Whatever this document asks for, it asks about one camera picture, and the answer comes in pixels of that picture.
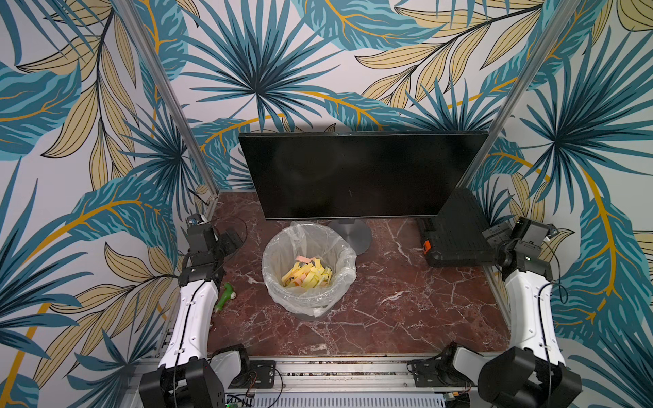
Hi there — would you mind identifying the green plastic object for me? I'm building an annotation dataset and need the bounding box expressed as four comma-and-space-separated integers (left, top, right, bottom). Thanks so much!
214, 282, 236, 313

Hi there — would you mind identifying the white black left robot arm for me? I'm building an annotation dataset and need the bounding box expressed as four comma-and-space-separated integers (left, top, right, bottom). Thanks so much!
139, 214, 248, 407

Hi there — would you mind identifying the black flat computer monitor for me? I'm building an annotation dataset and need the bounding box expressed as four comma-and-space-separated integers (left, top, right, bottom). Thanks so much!
239, 131, 488, 219

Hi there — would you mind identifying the right aluminium frame post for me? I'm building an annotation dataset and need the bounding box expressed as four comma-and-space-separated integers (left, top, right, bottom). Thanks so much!
457, 0, 581, 187

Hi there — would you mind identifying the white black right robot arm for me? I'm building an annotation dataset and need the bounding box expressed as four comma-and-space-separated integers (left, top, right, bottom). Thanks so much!
447, 217, 583, 407

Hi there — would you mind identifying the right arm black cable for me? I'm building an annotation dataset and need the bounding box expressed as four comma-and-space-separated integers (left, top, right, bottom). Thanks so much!
535, 228, 570, 408

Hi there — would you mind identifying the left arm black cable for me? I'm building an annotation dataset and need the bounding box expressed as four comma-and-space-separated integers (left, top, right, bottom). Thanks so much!
170, 213, 251, 408

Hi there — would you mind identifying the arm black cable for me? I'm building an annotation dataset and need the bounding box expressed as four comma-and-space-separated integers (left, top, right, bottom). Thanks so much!
535, 228, 570, 408
170, 213, 251, 408

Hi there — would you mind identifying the clear plastic bin liner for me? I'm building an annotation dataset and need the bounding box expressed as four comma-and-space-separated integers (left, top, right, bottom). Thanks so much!
262, 222, 356, 309

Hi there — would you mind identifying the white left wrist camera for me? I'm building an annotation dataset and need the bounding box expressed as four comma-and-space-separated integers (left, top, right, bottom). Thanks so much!
185, 214, 207, 228

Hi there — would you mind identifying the left aluminium frame post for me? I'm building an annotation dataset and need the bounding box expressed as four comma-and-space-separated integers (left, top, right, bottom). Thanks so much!
114, 0, 219, 199

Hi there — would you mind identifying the discarded sticky notes pile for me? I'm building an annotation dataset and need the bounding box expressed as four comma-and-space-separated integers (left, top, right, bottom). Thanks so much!
281, 256, 333, 289

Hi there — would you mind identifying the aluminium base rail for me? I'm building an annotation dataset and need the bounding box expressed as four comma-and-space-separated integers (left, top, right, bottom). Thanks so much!
122, 351, 487, 407

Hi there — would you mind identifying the black case with orange latches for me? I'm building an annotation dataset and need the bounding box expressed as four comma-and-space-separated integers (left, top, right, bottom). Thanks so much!
417, 189, 495, 268

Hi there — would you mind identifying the aluminium frame post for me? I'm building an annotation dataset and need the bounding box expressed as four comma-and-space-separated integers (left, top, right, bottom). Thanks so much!
114, 0, 219, 199
457, 0, 581, 187

